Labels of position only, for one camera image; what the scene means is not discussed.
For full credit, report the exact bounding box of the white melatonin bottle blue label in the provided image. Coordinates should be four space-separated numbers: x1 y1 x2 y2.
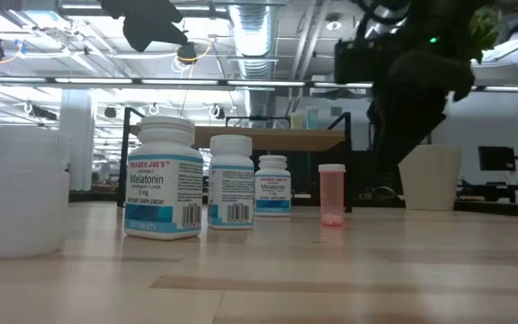
207 134 256 231
254 155 292 218
123 115 205 241

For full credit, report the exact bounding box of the blue pill vial white cap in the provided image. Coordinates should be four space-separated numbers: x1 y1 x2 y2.
304 106 321 131

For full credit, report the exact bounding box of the black background monitor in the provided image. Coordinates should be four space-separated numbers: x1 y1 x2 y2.
478 145 517 173

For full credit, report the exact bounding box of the translucent white plastic bottle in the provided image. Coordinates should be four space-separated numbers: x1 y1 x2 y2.
0 125 72 259

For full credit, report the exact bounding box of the large white plant pot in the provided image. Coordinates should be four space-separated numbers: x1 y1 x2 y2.
397 143 463 212

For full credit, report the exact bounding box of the silver ventilation duct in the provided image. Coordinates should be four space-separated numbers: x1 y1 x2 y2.
228 0 279 119

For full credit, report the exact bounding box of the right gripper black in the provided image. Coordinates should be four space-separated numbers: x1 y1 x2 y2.
369 33 476 176

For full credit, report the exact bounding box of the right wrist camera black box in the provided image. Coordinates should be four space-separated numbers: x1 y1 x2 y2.
334 38 380 86

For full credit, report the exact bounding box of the pink pill vial white cap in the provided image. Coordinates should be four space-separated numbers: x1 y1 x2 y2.
317 163 347 228

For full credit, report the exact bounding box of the long ceiling light strip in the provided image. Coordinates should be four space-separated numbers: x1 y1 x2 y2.
0 75 518 94

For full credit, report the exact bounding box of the wooden shelf black metal frame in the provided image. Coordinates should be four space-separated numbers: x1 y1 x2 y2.
116 106 353 213

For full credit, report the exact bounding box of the black background desk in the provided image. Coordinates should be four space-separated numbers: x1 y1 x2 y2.
456 178 518 203

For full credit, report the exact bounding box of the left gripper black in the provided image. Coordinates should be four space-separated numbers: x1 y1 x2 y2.
99 0 189 53

